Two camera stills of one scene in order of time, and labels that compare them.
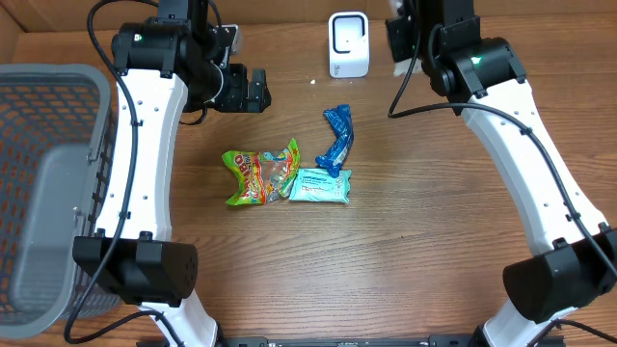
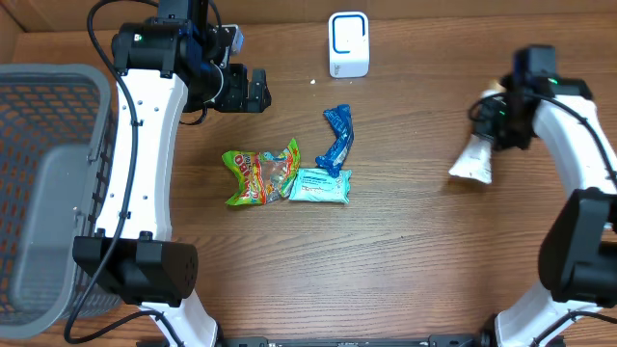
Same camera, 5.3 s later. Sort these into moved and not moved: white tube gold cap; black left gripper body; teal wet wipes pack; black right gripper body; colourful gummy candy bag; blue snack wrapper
Moved: white tube gold cap; black right gripper body
Not moved: colourful gummy candy bag; teal wet wipes pack; blue snack wrapper; black left gripper body
